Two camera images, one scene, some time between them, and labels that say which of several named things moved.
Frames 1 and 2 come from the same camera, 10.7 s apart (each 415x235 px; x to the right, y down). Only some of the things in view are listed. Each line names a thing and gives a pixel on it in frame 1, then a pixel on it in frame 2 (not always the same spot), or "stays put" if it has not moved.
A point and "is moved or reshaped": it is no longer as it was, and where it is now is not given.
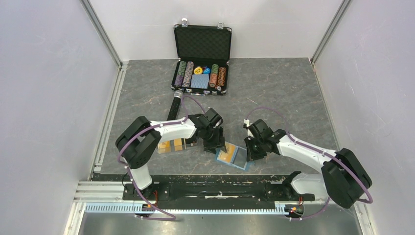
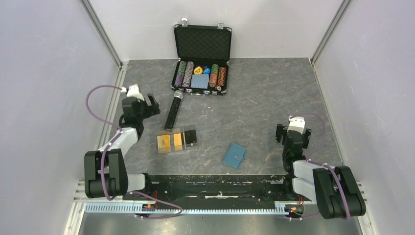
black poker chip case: (204, 54) stays put
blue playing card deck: (199, 81) stays put
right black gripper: (251, 155) -> (281, 130)
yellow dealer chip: (198, 70) stays put
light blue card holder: (234, 155) is moved or reshaped
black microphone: (177, 95) stays put
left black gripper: (219, 143) -> (152, 110)
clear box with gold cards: (176, 145) stays put
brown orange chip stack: (221, 76) stays put
